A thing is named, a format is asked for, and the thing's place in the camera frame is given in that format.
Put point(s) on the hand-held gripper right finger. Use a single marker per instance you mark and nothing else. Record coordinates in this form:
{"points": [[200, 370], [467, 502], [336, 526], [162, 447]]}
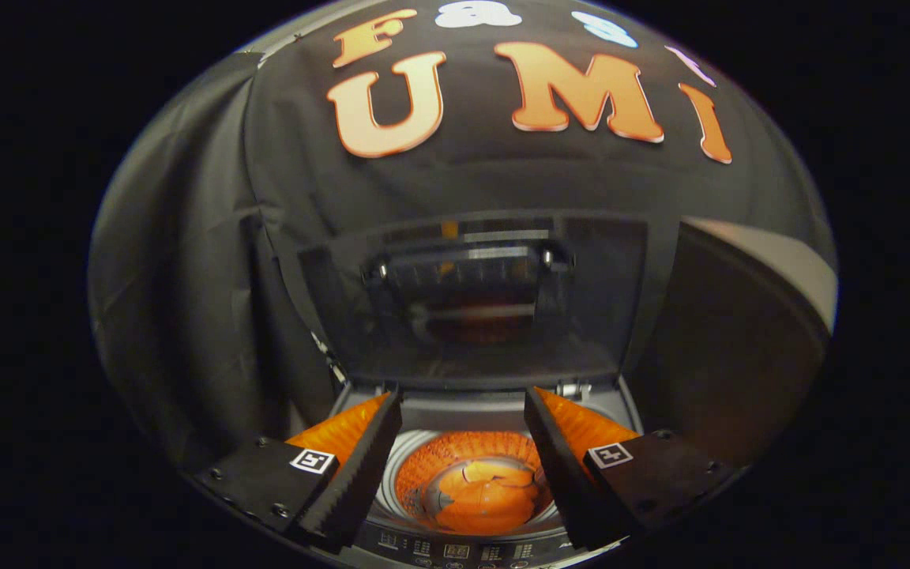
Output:
{"points": [[562, 478]]}

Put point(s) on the dark glass washing machine lid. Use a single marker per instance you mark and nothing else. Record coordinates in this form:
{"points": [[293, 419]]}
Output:
{"points": [[581, 300]]}

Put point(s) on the black backdrop cloth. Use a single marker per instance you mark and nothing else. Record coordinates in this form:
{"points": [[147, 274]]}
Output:
{"points": [[186, 276]]}

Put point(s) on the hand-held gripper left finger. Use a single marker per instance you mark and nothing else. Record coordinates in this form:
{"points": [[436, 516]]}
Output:
{"points": [[356, 478]]}

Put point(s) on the yellow polo shirt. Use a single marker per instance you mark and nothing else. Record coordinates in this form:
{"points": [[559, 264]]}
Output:
{"points": [[486, 498]]}

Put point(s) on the grey washing machine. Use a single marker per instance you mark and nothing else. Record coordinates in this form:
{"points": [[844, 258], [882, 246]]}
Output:
{"points": [[463, 412]]}

